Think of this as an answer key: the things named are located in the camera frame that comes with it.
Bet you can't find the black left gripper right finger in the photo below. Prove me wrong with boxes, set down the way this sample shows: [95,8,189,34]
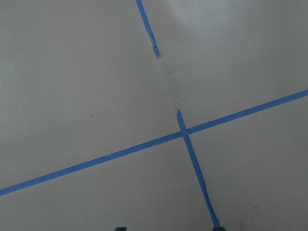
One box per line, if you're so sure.
[212,227,224,231]

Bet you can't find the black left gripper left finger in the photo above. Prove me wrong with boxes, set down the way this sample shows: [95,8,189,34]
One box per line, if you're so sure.
[115,227,127,231]

